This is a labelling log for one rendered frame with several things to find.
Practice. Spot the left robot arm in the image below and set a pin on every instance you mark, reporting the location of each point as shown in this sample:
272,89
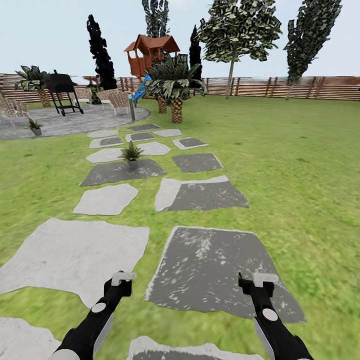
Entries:
83,342

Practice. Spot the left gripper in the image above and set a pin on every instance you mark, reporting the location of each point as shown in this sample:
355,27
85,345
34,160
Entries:
124,289

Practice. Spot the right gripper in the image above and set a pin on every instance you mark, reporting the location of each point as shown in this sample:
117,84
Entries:
249,288

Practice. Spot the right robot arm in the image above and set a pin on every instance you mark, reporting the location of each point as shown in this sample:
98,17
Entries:
275,337

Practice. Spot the pot plant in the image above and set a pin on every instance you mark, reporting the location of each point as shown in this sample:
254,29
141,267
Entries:
34,127
131,156

